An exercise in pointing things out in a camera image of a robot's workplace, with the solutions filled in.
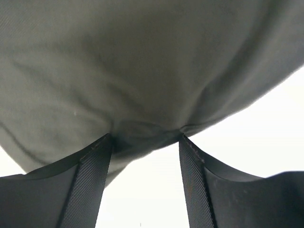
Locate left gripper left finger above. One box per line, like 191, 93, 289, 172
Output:
0, 134, 113, 228

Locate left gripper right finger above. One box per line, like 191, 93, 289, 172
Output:
179, 136, 304, 228

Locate dark green shorts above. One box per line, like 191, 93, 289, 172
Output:
0, 0, 304, 184

